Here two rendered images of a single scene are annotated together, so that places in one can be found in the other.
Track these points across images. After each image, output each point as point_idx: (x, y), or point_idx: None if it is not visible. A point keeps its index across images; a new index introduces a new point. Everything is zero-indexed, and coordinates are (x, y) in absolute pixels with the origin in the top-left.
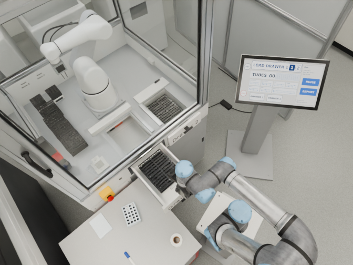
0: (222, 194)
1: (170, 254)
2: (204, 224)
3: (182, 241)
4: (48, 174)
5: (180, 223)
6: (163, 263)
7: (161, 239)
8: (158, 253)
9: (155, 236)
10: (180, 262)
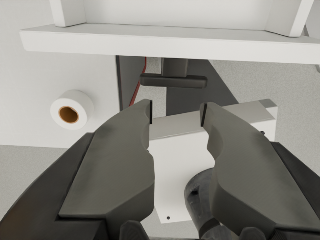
0: (274, 136)
1: (45, 115)
2: (154, 154)
3: (80, 127)
4: None
5: (114, 81)
6: (20, 116)
7: (36, 71)
8: (16, 93)
9: (23, 51)
10: (59, 141)
